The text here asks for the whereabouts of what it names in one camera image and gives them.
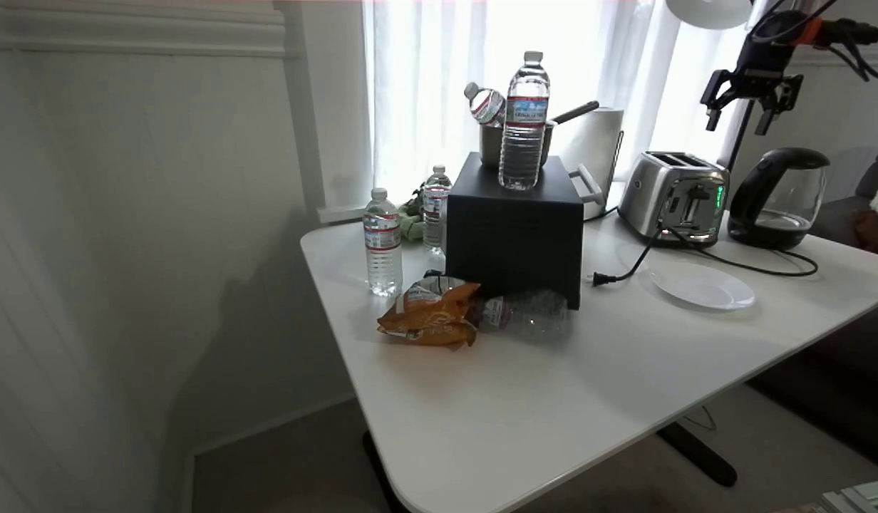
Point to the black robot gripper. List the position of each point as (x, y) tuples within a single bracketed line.
[(765, 58)]

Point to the silver two-slot toaster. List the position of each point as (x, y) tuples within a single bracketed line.
[(673, 194)]

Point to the black toaster oven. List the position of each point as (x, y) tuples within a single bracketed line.
[(513, 236)]

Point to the black glass electric kettle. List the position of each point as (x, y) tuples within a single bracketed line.
[(780, 200)]

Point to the white cylindrical appliance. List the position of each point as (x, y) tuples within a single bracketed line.
[(597, 146)]

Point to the dark sofa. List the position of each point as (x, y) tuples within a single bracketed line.
[(862, 224)]

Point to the white round plate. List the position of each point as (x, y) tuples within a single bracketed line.
[(703, 286)]

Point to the tall clear water bottle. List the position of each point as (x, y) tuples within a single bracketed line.
[(525, 119)]

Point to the water bottle lying in pot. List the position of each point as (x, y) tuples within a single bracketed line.
[(485, 103)]

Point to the crumpled clear plastic container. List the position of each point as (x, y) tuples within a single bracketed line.
[(533, 314)]

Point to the white sheer curtain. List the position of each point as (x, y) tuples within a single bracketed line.
[(429, 88)]

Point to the clear water bottle red label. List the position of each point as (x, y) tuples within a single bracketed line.
[(383, 243), (433, 214)]

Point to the green toy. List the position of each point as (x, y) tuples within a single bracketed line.
[(412, 220)]

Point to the black table base foot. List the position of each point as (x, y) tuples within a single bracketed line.
[(697, 454)]

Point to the orange chip bag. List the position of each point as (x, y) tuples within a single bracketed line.
[(432, 321)]

